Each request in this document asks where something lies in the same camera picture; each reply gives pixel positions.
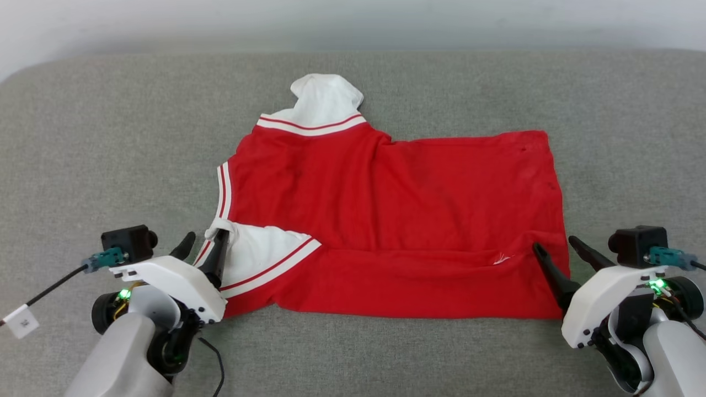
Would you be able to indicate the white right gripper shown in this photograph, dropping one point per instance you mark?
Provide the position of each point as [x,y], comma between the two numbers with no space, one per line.
[598,300]

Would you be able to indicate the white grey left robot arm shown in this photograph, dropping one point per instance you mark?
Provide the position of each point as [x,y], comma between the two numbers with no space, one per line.
[124,353]

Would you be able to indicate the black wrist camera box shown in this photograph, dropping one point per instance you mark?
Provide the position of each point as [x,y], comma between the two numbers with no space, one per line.
[637,245]
[127,242]

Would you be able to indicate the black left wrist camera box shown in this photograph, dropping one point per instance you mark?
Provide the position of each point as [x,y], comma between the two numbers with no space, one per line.
[127,242]

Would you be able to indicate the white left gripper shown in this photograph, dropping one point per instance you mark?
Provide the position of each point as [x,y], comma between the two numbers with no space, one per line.
[176,281]

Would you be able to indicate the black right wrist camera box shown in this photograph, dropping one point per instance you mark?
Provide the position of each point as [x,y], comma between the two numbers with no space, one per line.
[637,245]

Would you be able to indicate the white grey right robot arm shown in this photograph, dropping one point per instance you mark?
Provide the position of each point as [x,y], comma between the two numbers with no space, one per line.
[667,347]

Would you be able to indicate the red garment with white trim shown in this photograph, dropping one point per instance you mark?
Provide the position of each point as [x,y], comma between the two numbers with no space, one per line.
[397,220]

